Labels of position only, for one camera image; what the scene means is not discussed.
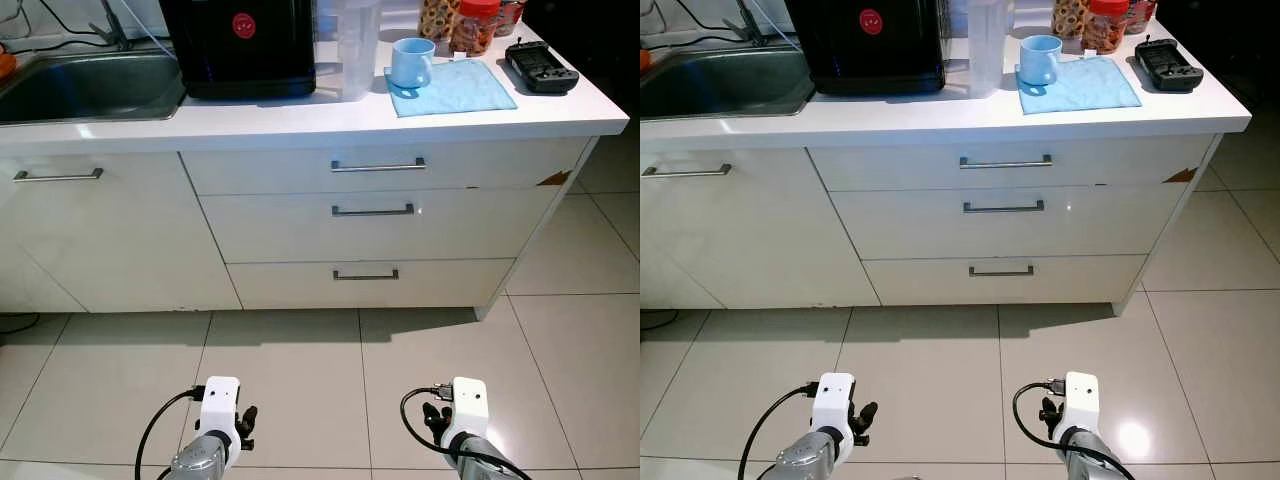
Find white kitchen cabinet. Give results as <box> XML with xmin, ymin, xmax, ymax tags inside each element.
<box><xmin>640</xmin><ymin>133</ymin><xmax>1226</xmax><ymax>311</ymax></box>
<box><xmin>0</xmin><ymin>135</ymin><xmax>601</xmax><ymax>316</ymax></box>

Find white drawer front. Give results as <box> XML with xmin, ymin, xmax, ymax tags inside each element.
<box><xmin>830</xmin><ymin>184</ymin><xmax>1191</xmax><ymax>261</ymax></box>
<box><xmin>862</xmin><ymin>254</ymin><xmax>1149</xmax><ymax>307</ymax></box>
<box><xmin>180</xmin><ymin>138</ymin><xmax>593</xmax><ymax>197</ymax></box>
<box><xmin>225</xmin><ymin>258</ymin><xmax>518</xmax><ymax>311</ymax></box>
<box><xmin>198</xmin><ymin>186</ymin><xmax>561</xmax><ymax>265</ymax></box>
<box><xmin>808</xmin><ymin>135</ymin><xmax>1216</xmax><ymax>193</ymax></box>

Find white cabinet door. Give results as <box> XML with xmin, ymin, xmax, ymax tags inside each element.
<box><xmin>0</xmin><ymin>238</ymin><xmax>86</xmax><ymax>314</ymax></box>
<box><xmin>0</xmin><ymin>150</ymin><xmax>243</xmax><ymax>313</ymax></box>
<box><xmin>640</xmin><ymin>147</ymin><xmax>881</xmax><ymax>309</ymax></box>
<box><xmin>640</xmin><ymin>245</ymin><xmax>723</xmax><ymax>310</ymax></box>

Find light blue cloth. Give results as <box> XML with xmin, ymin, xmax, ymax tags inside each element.
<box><xmin>1017</xmin><ymin>55</ymin><xmax>1143</xmax><ymax>116</ymax></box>
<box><xmin>385</xmin><ymin>58</ymin><xmax>519</xmax><ymax>119</ymax></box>

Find light blue mug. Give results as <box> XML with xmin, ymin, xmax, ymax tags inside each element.
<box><xmin>389</xmin><ymin>37</ymin><xmax>438</xmax><ymax>91</ymax></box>
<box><xmin>1017</xmin><ymin>35</ymin><xmax>1064</xmax><ymax>88</ymax></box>

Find black handheld controller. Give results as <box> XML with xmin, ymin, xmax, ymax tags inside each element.
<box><xmin>504</xmin><ymin>39</ymin><xmax>581</xmax><ymax>95</ymax></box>
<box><xmin>1134</xmin><ymin>37</ymin><xmax>1205</xmax><ymax>93</ymax></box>

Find stainless steel sink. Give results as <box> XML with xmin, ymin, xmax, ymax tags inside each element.
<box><xmin>640</xmin><ymin>45</ymin><xmax>816</xmax><ymax>121</ymax></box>
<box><xmin>0</xmin><ymin>50</ymin><xmax>188</xmax><ymax>128</ymax></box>

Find black countertop appliance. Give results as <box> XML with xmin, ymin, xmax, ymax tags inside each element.
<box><xmin>158</xmin><ymin>0</ymin><xmax>319</xmax><ymax>101</ymax></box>
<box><xmin>785</xmin><ymin>0</ymin><xmax>949</xmax><ymax>98</ymax></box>

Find clear plastic pitcher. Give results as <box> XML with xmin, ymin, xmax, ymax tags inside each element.
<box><xmin>333</xmin><ymin>0</ymin><xmax>383</xmax><ymax>101</ymax></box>
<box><xmin>965</xmin><ymin>0</ymin><xmax>1013</xmax><ymax>98</ymax></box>

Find red lid snack jar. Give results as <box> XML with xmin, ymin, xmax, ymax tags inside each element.
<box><xmin>1082</xmin><ymin>0</ymin><xmax>1131</xmax><ymax>55</ymax></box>
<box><xmin>449</xmin><ymin>0</ymin><xmax>502</xmax><ymax>56</ymax></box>

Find clear cookie packet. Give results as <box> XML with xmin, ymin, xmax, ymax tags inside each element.
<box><xmin>419</xmin><ymin>0</ymin><xmax>461</xmax><ymax>43</ymax></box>
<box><xmin>1050</xmin><ymin>0</ymin><xmax>1091</xmax><ymax>41</ymax></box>

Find chrome gooseneck faucet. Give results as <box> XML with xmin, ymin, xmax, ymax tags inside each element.
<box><xmin>88</xmin><ymin>0</ymin><xmax>136</xmax><ymax>51</ymax></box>
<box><xmin>735</xmin><ymin>0</ymin><xmax>771</xmax><ymax>48</ymax></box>

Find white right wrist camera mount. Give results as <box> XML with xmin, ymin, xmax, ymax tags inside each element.
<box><xmin>441</xmin><ymin>377</ymin><xmax>489</xmax><ymax>448</ymax></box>
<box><xmin>1050</xmin><ymin>372</ymin><xmax>1101</xmax><ymax>441</ymax></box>

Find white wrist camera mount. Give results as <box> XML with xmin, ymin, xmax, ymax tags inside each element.
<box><xmin>1050</xmin><ymin>372</ymin><xmax>1101</xmax><ymax>441</ymax></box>
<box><xmin>199</xmin><ymin>376</ymin><xmax>242</xmax><ymax>448</ymax></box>
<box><xmin>810</xmin><ymin>372</ymin><xmax>856</xmax><ymax>441</ymax></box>
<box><xmin>441</xmin><ymin>377</ymin><xmax>489</xmax><ymax>448</ymax></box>

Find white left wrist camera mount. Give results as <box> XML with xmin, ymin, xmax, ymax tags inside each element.
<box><xmin>199</xmin><ymin>376</ymin><xmax>242</xmax><ymax>448</ymax></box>
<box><xmin>810</xmin><ymin>372</ymin><xmax>856</xmax><ymax>441</ymax></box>

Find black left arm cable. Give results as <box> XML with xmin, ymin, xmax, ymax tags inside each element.
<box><xmin>133</xmin><ymin>386</ymin><xmax>207</xmax><ymax>480</ymax></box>
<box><xmin>738</xmin><ymin>383</ymin><xmax>819</xmax><ymax>480</ymax></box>

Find metal cabinet door handle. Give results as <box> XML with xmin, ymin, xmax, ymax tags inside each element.
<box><xmin>642</xmin><ymin>163</ymin><xmax>733</xmax><ymax>179</ymax></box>
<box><xmin>13</xmin><ymin>167</ymin><xmax>105</xmax><ymax>184</ymax></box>

